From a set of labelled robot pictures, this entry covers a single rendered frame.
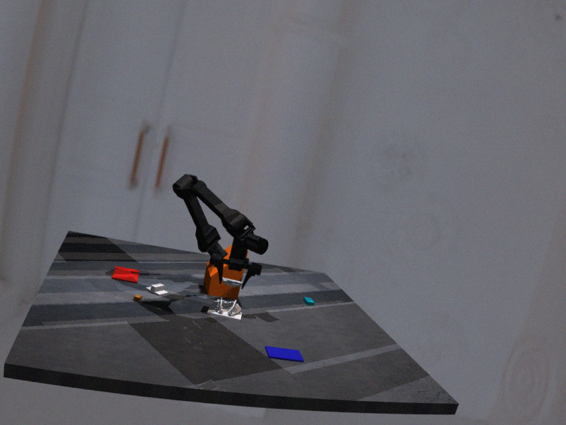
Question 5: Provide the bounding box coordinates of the blue flat plate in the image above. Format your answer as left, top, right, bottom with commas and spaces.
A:
266, 346, 304, 362

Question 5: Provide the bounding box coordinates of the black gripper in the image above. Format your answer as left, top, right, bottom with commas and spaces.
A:
209, 245, 262, 289

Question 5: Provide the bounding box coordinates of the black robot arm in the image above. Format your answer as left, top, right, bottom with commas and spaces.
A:
172, 174, 268, 271

